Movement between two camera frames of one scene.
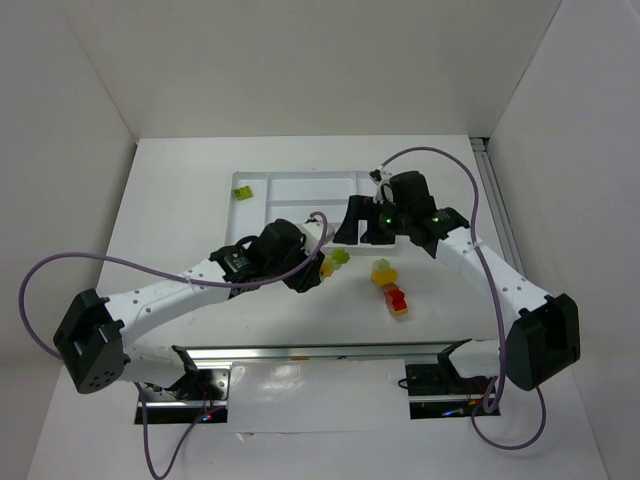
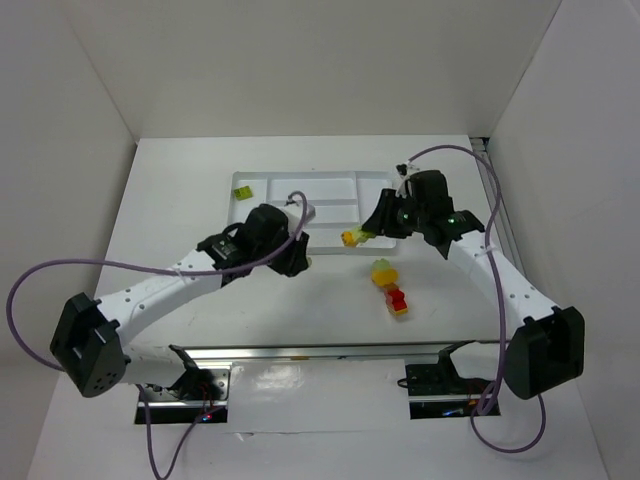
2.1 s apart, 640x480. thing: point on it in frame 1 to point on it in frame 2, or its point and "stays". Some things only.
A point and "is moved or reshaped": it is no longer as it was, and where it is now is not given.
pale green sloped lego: [382, 264] stays
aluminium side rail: [480, 146] stays
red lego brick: [395, 299] stays
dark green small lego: [243, 193] stays
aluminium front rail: [347, 350] stays
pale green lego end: [340, 255] is moved or reshaped
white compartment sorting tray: [259, 196] stays
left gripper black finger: [307, 277] to [294, 260]
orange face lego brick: [326, 270] is moved or reshaped
